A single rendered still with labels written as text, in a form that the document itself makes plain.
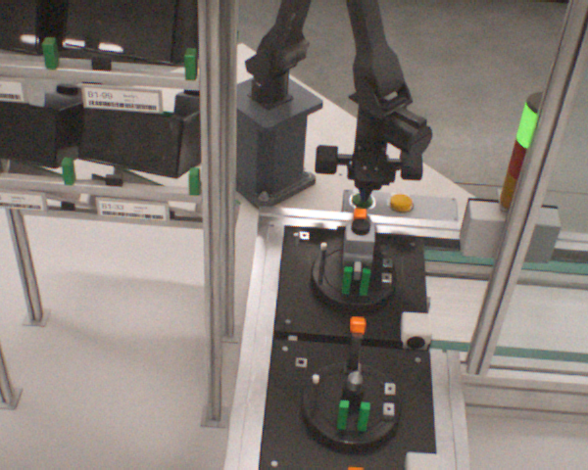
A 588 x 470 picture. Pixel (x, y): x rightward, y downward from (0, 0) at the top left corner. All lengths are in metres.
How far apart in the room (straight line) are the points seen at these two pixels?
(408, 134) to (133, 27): 0.57
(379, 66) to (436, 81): 2.39
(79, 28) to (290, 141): 0.73
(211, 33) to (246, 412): 0.58
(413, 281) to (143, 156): 0.55
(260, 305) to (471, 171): 2.01
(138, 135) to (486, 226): 0.46
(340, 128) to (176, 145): 0.91
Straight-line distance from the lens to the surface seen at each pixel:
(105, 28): 1.01
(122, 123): 1.09
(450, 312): 1.49
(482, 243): 1.20
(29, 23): 1.02
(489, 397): 1.40
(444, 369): 1.35
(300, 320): 1.36
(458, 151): 3.40
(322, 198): 1.75
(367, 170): 1.46
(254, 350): 1.34
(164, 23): 0.98
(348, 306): 1.37
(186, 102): 1.28
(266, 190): 1.71
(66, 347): 1.49
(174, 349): 1.47
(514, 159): 1.12
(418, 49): 4.00
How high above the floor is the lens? 1.98
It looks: 43 degrees down
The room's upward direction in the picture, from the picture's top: 4 degrees clockwise
